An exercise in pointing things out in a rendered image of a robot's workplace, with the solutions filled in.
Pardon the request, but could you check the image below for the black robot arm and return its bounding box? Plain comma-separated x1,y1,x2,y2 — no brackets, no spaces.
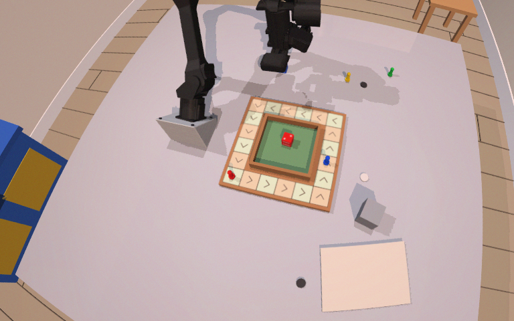
173,0,321,122

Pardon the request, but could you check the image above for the red die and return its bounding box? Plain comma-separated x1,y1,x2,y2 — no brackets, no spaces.
282,132,294,147

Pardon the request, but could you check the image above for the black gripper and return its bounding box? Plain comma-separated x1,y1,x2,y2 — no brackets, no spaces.
260,25,291,73

